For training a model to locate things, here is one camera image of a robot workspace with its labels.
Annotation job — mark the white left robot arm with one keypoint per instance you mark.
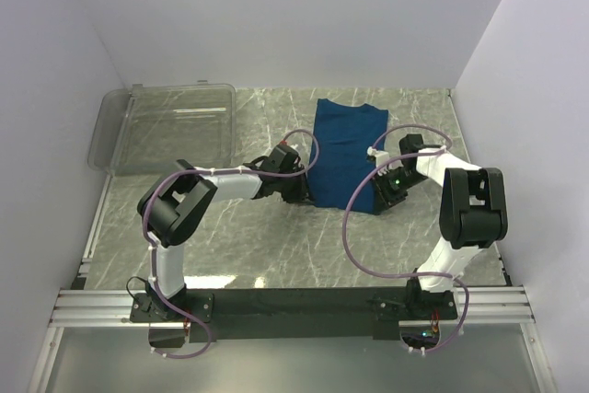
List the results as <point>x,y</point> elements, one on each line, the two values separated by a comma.
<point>174,206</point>

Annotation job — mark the aluminium rail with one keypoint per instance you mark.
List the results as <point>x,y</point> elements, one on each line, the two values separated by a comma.
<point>112,309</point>

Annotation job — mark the clear plastic bin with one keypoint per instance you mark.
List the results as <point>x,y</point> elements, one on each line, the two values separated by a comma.
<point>142,130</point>

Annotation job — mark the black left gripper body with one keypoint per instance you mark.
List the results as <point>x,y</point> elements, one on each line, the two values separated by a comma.
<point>293,189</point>

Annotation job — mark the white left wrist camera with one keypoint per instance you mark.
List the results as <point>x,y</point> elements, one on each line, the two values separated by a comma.
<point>290,152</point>

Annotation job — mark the blue printed t-shirt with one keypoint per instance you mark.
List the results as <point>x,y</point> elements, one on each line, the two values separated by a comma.
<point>344,134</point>

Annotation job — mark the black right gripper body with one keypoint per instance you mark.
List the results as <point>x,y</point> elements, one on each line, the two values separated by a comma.
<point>393,186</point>

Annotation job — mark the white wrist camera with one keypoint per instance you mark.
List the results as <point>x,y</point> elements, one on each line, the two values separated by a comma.
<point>290,152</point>
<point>379,158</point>

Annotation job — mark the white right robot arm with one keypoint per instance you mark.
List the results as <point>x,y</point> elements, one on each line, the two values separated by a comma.
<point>472,216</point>

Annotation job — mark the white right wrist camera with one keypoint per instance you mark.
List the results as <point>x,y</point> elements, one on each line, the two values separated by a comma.
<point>379,158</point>

